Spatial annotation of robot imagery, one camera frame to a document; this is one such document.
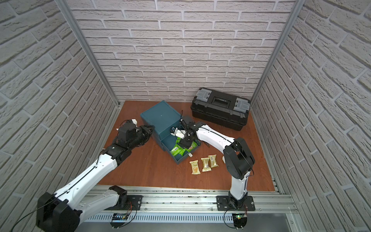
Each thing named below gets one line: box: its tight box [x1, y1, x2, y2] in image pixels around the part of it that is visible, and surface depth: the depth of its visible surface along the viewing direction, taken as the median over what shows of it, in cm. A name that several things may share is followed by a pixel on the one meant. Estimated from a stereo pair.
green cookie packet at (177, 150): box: [170, 143, 186, 157], surface depth 85 cm
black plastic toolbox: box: [190, 87, 251, 131], surface depth 99 cm
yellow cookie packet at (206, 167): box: [200, 157, 212, 173], surface depth 87 cm
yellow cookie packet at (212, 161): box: [207, 154, 219, 169], surface depth 89 cm
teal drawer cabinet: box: [140, 100, 182, 152], surface depth 84 cm
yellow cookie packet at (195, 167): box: [189, 159, 201, 175], surface depth 87 cm
